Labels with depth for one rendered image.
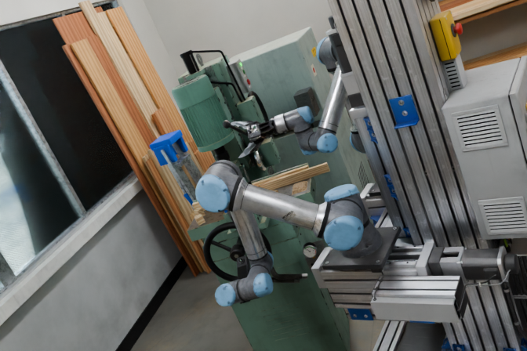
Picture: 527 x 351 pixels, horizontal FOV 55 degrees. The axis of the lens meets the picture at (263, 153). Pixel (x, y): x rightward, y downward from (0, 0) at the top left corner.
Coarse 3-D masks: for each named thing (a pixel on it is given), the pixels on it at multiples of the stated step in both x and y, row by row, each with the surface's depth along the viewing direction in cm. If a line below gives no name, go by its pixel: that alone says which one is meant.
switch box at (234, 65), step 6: (234, 60) 253; (240, 60) 254; (234, 66) 246; (240, 66) 250; (228, 72) 248; (234, 72) 248; (240, 72) 247; (240, 78) 248; (246, 78) 254; (234, 84) 250; (240, 84) 249; (246, 84) 250; (246, 90) 250
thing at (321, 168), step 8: (312, 168) 230; (320, 168) 230; (328, 168) 229; (288, 176) 233; (296, 176) 232; (304, 176) 232; (312, 176) 232; (264, 184) 236; (272, 184) 235; (280, 184) 235; (288, 184) 234
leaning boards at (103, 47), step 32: (64, 32) 347; (96, 32) 373; (128, 32) 406; (96, 64) 358; (128, 64) 398; (96, 96) 352; (128, 96) 384; (160, 96) 417; (128, 128) 366; (160, 128) 395; (128, 160) 362; (160, 192) 376; (192, 256) 388
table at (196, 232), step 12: (312, 180) 231; (288, 192) 226; (300, 192) 221; (312, 192) 222; (204, 216) 240; (216, 216) 233; (264, 216) 220; (192, 228) 232; (204, 228) 230; (264, 228) 216; (192, 240) 233
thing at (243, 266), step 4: (244, 256) 197; (240, 260) 196; (244, 260) 196; (248, 260) 197; (240, 264) 196; (244, 264) 195; (248, 264) 196; (240, 268) 195; (244, 268) 194; (248, 268) 194; (240, 272) 194; (244, 272) 193; (248, 272) 193; (240, 276) 193; (244, 276) 192
